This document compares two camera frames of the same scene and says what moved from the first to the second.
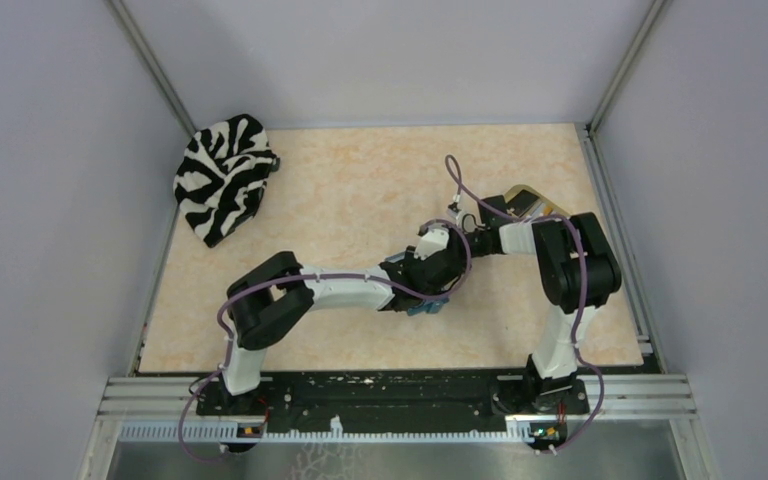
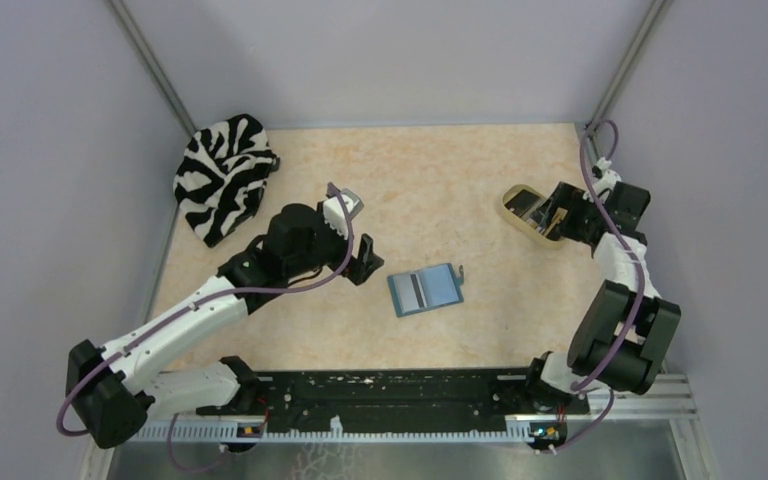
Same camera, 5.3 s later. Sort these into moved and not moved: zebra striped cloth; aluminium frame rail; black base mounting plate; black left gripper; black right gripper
Moved: black left gripper; black right gripper
Not moved: aluminium frame rail; zebra striped cloth; black base mounting plate
